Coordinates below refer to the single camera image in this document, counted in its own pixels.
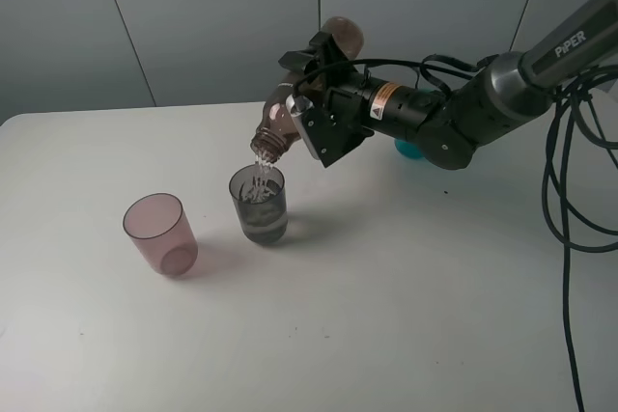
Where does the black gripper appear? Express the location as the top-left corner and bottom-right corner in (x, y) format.
(278, 31), (442, 138)

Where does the brown translucent water bottle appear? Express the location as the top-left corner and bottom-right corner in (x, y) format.
(250, 16), (364, 166)

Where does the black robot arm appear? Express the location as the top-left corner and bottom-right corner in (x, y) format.
(279, 0), (617, 170)

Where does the teal translucent plastic cup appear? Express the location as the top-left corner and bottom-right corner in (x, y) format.
(394, 88), (429, 161)

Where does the grey translucent plastic cup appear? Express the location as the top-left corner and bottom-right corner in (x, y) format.
(229, 163), (288, 245)

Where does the pink translucent plastic cup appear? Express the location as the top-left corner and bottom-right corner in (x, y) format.
(123, 193), (198, 277)

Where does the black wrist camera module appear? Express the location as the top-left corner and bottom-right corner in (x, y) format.
(286, 87), (375, 168)

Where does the black looped cable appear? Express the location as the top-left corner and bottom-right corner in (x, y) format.
(294, 55), (618, 412)

